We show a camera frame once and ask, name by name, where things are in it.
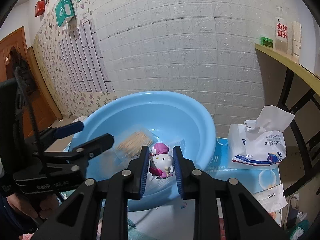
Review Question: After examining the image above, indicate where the white paper wrapper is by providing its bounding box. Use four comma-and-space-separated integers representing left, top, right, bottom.
253, 184, 287, 213

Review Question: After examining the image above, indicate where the clear box of toothpicks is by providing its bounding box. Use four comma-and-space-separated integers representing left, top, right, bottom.
115, 130, 153, 159

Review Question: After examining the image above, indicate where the Hello Kitty figurine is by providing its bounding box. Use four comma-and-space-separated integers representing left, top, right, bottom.
149, 142, 174, 179

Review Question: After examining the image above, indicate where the person's left hand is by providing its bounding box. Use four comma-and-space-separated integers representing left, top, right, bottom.
7, 194, 59, 219

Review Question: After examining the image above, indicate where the brown wooden door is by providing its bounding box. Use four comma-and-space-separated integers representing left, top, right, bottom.
1, 27, 63, 130

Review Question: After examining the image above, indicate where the white rice cooker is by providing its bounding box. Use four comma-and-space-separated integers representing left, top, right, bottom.
73, 116, 88, 122

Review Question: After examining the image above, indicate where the grey slipper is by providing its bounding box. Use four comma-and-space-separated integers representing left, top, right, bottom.
283, 193, 299, 230

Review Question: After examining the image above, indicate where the green trash bin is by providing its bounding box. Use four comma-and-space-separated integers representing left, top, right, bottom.
289, 219, 310, 240

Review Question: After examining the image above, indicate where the soft tissue pack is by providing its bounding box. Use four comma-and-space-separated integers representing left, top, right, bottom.
227, 105, 295, 170

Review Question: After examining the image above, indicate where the blue plastic basin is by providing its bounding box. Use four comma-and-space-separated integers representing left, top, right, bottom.
69, 90, 217, 212

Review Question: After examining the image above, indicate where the yellow side table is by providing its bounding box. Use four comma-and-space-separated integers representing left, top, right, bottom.
255, 44, 319, 197

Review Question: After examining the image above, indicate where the small green box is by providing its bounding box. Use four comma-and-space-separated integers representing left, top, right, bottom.
260, 36, 273, 48

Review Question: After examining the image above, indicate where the clear bottle red label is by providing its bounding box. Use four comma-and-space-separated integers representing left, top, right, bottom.
274, 5, 288, 53

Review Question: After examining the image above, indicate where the black power cable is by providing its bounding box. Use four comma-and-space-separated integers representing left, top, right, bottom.
14, 65, 42, 153

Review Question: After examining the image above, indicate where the red wall box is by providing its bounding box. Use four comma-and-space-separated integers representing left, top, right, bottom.
35, 0, 46, 17

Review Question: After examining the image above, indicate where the green wall tissue holder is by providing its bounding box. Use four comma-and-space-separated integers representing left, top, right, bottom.
55, 0, 75, 27

